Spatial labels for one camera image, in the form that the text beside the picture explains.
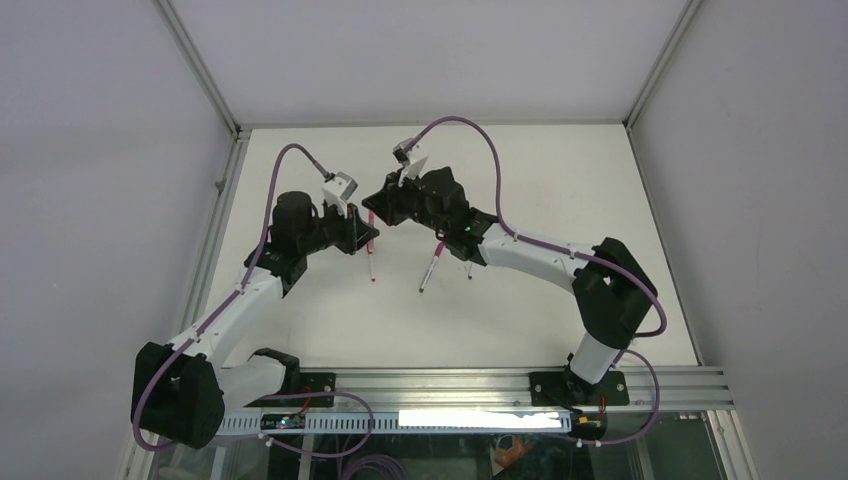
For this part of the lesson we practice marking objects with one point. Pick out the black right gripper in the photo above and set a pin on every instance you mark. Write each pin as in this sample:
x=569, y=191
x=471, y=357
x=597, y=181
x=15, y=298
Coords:
x=386, y=208

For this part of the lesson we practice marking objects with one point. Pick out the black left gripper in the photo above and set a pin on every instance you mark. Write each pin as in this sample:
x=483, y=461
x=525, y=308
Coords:
x=353, y=230

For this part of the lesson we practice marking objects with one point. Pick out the white pen green end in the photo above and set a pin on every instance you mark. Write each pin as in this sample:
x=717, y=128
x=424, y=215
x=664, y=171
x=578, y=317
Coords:
x=429, y=272

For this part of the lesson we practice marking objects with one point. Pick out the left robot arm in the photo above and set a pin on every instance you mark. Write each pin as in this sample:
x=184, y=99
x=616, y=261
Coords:
x=182, y=389

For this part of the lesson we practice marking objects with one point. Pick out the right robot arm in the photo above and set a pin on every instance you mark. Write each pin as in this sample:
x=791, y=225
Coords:
x=612, y=291

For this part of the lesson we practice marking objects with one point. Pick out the orange object under table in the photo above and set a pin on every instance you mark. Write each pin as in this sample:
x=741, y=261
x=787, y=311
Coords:
x=507, y=450

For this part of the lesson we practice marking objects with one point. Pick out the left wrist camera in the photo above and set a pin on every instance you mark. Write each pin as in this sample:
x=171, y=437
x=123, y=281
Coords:
x=337, y=192

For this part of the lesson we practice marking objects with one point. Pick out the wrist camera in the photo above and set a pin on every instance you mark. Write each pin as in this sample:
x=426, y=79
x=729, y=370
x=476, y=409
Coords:
x=337, y=192
x=412, y=158

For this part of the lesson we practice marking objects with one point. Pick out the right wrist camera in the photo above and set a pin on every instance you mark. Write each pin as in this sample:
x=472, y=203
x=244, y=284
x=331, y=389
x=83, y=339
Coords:
x=412, y=158

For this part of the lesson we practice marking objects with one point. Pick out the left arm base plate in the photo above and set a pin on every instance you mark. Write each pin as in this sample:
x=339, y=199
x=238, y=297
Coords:
x=307, y=382

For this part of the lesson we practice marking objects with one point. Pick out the aluminium front rail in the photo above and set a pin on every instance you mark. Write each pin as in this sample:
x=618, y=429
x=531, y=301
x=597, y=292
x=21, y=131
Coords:
x=668, y=388

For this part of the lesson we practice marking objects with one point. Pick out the white slotted cable duct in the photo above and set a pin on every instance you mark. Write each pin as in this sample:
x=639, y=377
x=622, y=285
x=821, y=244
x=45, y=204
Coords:
x=407, y=421

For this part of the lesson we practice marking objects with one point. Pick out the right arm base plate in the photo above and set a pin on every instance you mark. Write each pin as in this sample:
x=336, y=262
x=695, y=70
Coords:
x=565, y=389

